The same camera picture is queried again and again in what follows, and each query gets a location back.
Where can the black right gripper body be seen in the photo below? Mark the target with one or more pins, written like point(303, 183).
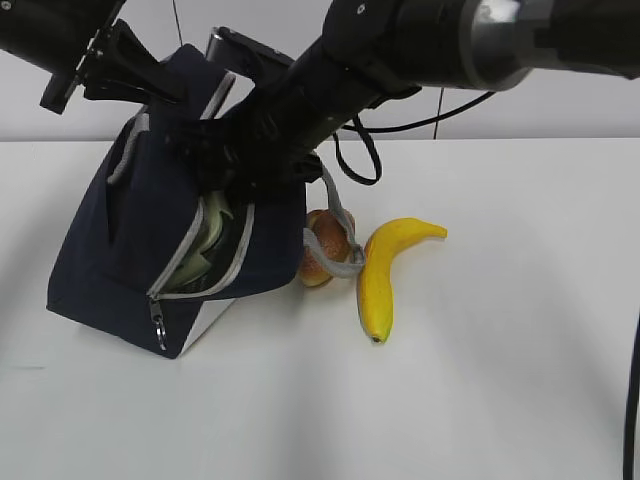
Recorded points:
point(263, 145)

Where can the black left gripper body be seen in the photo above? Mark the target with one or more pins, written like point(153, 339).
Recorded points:
point(104, 71)

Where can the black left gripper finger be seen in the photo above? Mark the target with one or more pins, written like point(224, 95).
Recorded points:
point(156, 80)

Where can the navy blue lunch bag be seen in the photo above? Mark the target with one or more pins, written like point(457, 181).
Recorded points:
point(141, 214)

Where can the green lidded glass container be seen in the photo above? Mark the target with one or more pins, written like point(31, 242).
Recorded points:
point(196, 263)

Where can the brown bread roll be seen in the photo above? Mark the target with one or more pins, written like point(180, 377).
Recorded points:
point(332, 238)

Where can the yellow banana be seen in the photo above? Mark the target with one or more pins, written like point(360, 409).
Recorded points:
point(374, 290)

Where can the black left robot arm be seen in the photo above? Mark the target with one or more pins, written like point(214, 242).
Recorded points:
point(85, 43)

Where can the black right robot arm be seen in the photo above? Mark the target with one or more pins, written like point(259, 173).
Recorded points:
point(371, 52)

